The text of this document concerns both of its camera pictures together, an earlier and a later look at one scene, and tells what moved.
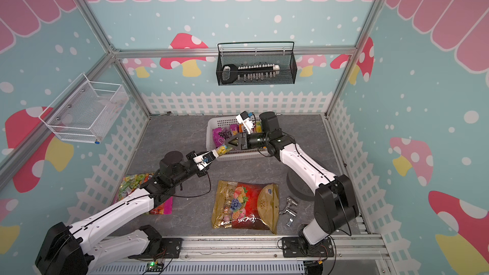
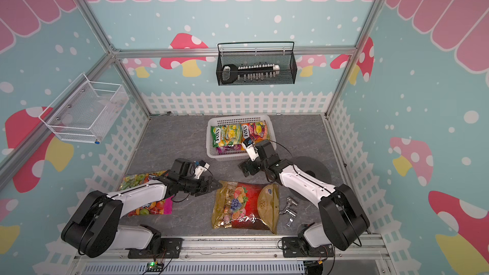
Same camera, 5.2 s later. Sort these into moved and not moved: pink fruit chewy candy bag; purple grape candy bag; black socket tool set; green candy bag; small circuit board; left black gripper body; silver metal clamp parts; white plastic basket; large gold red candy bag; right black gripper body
Moved: left black gripper body; green candy bag; purple grape candy bag; right black gripper body
Not moved: large gold red candy bag; black socket tool set; silver metal clamp parts; pink fruit chewy candy bag; white plastic basket; small circuit board
